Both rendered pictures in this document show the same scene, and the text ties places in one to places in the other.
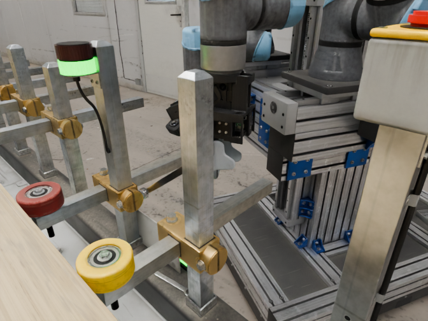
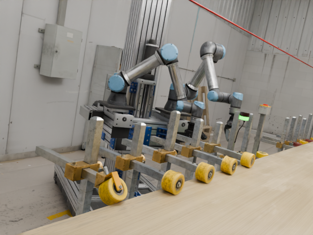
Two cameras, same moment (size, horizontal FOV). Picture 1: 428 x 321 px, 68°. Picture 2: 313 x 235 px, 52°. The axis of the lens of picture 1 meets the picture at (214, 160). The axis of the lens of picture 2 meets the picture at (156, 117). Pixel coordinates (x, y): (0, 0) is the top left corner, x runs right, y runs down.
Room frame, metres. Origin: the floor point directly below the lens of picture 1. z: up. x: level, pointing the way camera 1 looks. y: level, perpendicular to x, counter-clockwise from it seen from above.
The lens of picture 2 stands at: (1.41, 2.26, 1.34)
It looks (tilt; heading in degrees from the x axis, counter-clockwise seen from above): 8 degrees down; 262
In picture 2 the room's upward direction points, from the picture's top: 10 degrees clockwise
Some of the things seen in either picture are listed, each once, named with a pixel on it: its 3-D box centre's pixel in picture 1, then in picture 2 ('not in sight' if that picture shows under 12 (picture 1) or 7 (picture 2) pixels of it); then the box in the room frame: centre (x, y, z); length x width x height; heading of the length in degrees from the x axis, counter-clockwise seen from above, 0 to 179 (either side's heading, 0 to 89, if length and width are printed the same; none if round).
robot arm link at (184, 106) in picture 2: not in sight; (183, 106); (0.93, 0.01, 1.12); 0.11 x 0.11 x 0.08; 82
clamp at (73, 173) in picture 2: not in sight; (84, 169); (1.48, 1.13, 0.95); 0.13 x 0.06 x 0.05; 46
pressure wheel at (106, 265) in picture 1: (109, 281); (261, 160); (0.35, 0.16, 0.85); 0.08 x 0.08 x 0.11
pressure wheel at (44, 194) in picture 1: (45, 213); not in sight; (0.52, 0.34, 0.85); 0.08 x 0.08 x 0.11
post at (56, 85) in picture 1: (71, 153); (211, 159); (0.78, 0.39, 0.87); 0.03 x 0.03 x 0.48; 46
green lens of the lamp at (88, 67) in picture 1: (77, 65); (244, 118); (0.57, 0.24, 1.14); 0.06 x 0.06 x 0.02
